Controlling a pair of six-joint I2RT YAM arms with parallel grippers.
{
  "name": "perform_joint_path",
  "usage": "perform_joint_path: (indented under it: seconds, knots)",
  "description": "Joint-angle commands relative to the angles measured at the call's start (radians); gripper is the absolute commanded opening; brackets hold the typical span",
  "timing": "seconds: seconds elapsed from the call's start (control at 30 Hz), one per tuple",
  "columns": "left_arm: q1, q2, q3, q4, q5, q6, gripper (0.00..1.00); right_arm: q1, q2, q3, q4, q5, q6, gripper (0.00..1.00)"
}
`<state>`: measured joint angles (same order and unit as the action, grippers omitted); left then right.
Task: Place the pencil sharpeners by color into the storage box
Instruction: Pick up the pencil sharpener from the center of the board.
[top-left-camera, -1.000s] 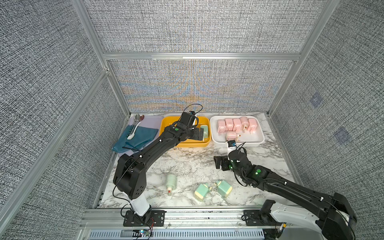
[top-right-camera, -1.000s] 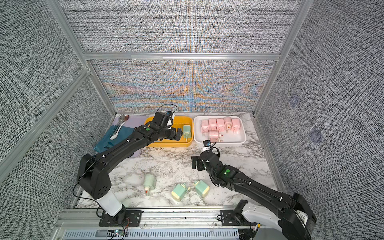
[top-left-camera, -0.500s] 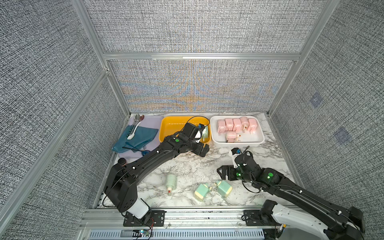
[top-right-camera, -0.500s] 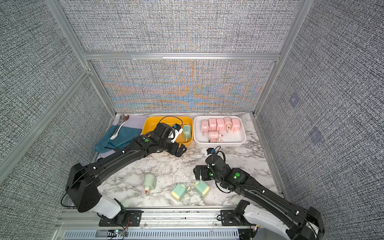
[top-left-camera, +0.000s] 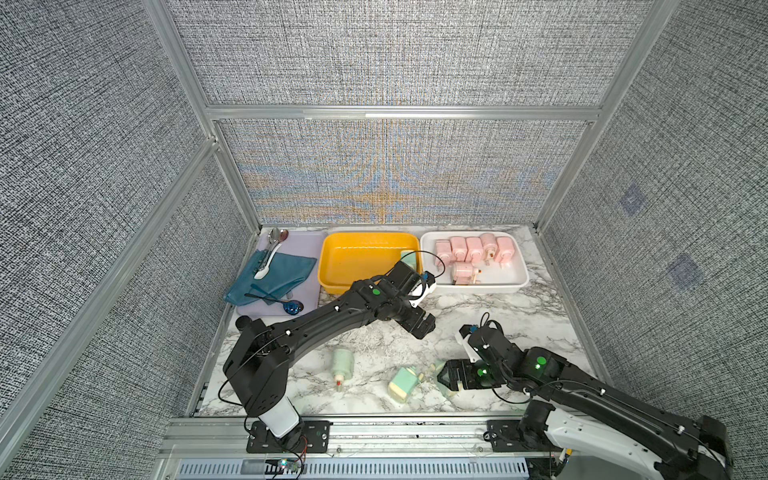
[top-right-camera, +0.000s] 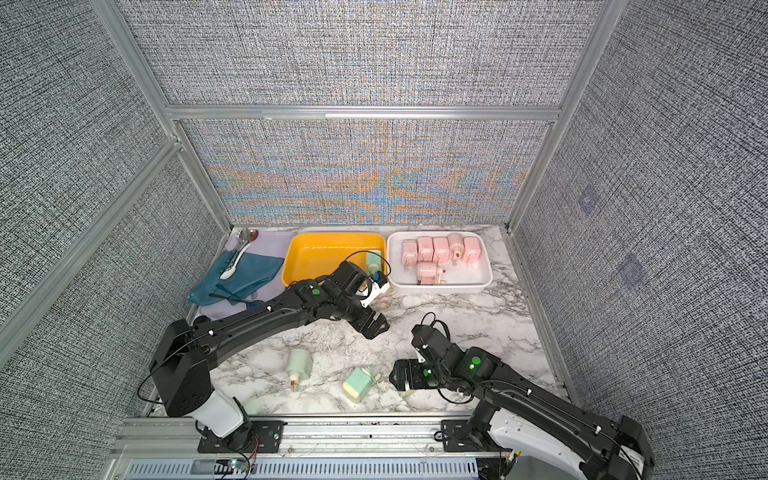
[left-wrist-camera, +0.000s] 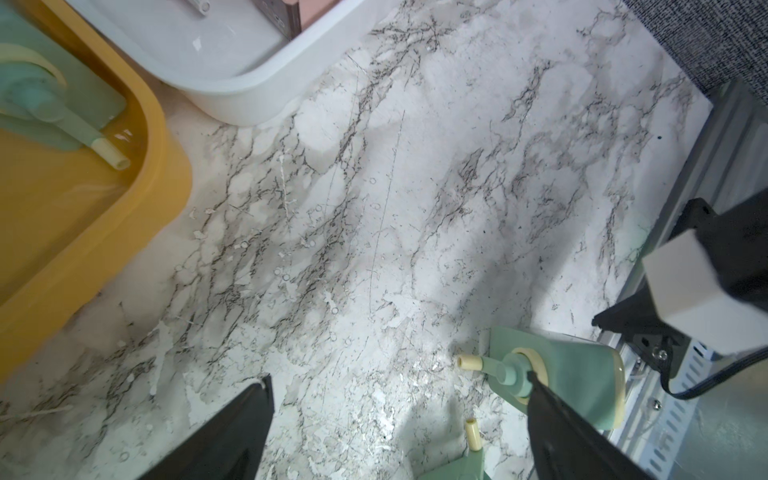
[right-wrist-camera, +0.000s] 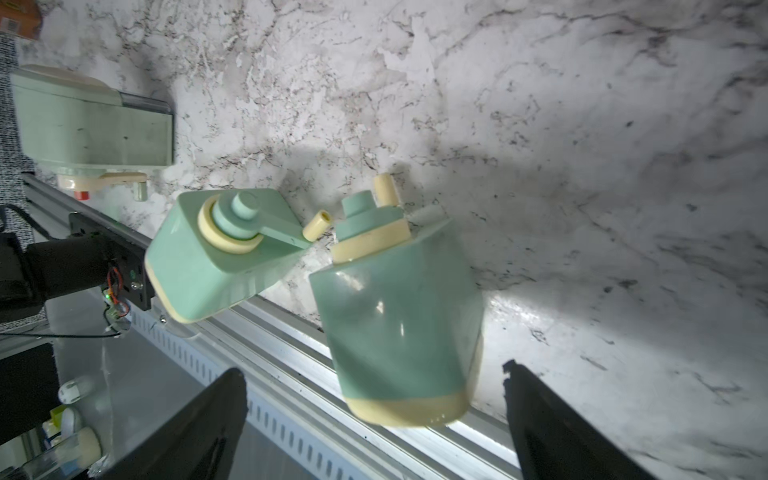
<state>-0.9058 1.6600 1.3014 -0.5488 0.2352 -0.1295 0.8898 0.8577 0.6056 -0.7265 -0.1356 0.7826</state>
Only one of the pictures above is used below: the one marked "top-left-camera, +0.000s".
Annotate aluminium front rail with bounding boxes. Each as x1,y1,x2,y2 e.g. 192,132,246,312
157,413,658,460

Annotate spice jar black lid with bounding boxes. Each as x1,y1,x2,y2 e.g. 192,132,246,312
235,315,252,332

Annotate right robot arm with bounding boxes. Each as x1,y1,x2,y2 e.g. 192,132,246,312
437,320,733,479

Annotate white plastic tray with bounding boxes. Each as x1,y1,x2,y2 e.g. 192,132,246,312
420,231,529,294

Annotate white spoon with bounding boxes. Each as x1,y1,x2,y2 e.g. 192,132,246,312
253,242,282,280

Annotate teal cloth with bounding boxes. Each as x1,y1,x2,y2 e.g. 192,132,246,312
224,250,317,306

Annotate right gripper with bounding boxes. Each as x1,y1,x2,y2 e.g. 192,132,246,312
433,359,511,392

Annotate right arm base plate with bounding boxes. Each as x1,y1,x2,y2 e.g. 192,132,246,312
483,419,541,453

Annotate yellow plastic tray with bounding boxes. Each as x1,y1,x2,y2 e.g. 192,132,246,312
318,231,420,295

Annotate lavender cutting board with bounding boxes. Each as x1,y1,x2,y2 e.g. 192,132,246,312
234,231,325,318

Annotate green sharpener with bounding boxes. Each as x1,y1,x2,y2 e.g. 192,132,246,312
388,367,423,403
400,250,419,271
331,348,355,391
430,360,451,398

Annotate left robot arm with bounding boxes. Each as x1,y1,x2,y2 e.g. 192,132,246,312
223,261,436,447

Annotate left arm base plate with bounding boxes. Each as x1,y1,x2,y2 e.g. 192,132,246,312
246,420,332,454

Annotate pink sharpener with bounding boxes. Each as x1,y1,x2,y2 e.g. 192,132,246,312
479,233,498,265
451,262,482,285
449,236,468,262
434,239,455,267
495,236,517,268
465,236,484,263

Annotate metal spoon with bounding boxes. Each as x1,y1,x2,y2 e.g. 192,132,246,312
267,227,289,248

